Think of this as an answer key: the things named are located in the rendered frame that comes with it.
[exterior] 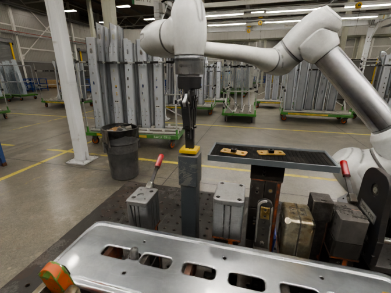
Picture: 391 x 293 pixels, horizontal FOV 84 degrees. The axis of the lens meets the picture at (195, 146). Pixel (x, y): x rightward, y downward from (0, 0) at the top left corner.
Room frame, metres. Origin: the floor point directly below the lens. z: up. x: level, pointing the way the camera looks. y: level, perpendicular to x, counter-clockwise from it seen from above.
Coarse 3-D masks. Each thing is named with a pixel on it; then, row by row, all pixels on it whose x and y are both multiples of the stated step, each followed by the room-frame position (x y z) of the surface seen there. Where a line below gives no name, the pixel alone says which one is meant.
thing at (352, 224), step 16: (336, 208) 0.48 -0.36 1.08; (352, 208) 0.48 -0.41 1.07; (336, 224) 0.45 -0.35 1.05; (352, 224) 0.43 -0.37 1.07; (368, 224) 0.42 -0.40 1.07; (336, 240) 0.43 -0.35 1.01; (352, 240) 0.42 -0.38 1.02; (320, 256) 0.50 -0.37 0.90; (336, 256) 0.43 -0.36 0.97; (352, 256) 0.42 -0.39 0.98
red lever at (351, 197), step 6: (342, 162) 0.60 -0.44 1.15; (342, 168) 0.59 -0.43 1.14; (348, 168) 0.58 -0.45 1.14; (342, 174) 0.58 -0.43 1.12; (348, 174) 0.56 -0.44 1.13; (348, 180) 0.55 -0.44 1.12; (348, 186) 0.54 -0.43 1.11; (348, 192) 0.53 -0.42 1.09; (348, 198) 0.51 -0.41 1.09; (354, 198) 0.50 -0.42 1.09
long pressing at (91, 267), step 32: (96, 224) 0.51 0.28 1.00; (64, 256) 0.40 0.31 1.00; (96, 256) 0.40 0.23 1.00; (128, 256) 0.40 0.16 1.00; (160, 256) 0.40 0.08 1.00; (192, 256) 0.40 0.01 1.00; (224, 256) 0.40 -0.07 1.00; (256, 256) 0.40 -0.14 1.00; (288, 256) 0.39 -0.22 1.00; (96, 288) 0.32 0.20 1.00; (128, 288) 0.32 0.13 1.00; (160, 288) 0.32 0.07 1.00; (192, 288) 0.32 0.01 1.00; (224, 288) 0.32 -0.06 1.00; (320, 288) 0.32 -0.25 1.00; (352, 288) 0.32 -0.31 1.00; (384, 288) 0.32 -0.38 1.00
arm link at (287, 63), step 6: (282, 42) 1.03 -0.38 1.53; (276, 48) 1.04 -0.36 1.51; (282, 48) 1.02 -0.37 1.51; (282, 54) 1.01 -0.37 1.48; (288, 54) 1.00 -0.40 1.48; (282, 60) 1.01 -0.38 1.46; (288, 60) 1.01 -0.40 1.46; (294, 60) 1.01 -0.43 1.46; (282, 66) 1.02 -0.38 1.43; (288, 66) 1.02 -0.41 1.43; (294, 66) 1.05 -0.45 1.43; (270, 72) 1.03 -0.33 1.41; (276, 72) 1.03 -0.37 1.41; (282, 72) 1.06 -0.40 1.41; (288, 72) 1.09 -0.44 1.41
